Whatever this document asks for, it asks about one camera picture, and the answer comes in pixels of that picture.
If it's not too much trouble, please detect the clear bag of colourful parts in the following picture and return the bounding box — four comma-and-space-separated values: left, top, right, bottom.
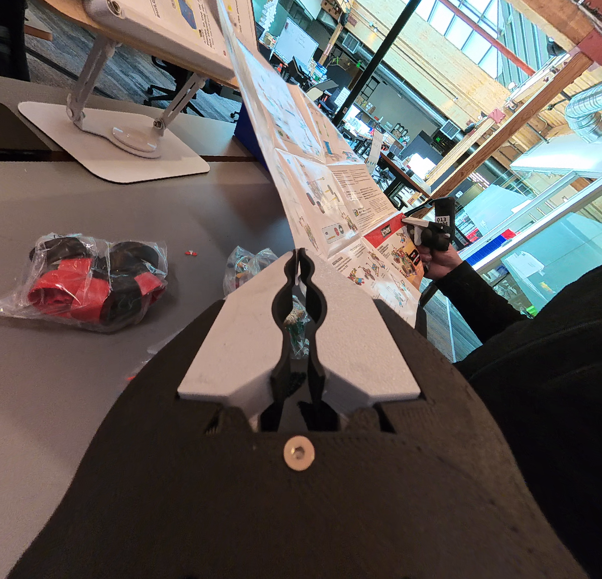
222, 246, 311, 359

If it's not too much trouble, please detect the blue plastic bin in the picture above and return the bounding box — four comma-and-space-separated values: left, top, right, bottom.
234, 101, 272, 171

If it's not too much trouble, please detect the clear bag of red black parts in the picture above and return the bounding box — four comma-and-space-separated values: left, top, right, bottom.
0, 232, 169, 332

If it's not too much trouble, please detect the black office chair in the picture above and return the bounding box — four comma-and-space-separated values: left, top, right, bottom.
143, 56, 208, 117

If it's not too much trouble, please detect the person's right hand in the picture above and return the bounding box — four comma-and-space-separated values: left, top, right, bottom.
418, 246, 465, 282

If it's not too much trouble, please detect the toy instruction sheet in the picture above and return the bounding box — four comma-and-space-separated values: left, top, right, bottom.
214, 0, 426, 328

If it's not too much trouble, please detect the black pole lamp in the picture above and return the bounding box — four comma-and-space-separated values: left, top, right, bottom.
331, 0, 487, 125

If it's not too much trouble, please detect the whiteboard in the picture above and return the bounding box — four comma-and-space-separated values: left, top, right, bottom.
272, 18, 320, 65

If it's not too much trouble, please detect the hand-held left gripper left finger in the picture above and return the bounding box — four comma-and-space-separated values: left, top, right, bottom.
177, 249, 302, 431

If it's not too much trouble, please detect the white document stand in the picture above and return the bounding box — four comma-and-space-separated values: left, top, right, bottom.
18, 35, 211, 184

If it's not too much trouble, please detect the silver air duct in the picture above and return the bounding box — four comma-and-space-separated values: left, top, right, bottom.
563, 86, 602, 143

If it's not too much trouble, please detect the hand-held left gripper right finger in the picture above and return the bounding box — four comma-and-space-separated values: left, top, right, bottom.
300, 249, 421, 431

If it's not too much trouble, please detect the person's right forearm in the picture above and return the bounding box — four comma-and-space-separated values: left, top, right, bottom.
434, 260, 528, 345

